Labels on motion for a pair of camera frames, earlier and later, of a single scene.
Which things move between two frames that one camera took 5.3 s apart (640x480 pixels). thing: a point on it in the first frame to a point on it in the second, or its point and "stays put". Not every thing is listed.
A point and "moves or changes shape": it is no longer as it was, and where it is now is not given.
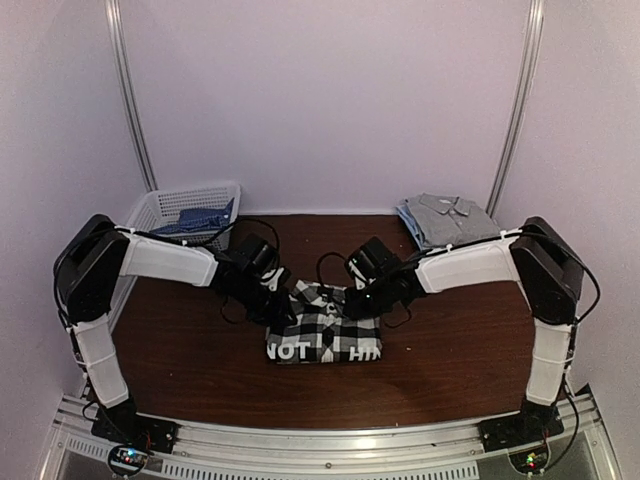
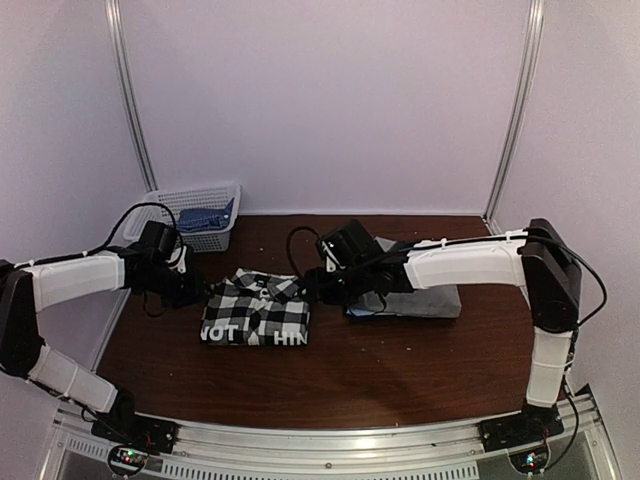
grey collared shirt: (446, 220) to (433, 302)
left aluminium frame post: (117, 43) stays put
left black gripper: (276, 315) to (194, 290)
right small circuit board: (531, 460) stays put
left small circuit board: (127, 459) stays put
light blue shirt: (403, 210) moves or changes shape
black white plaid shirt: (324, 331) moves or changes shape
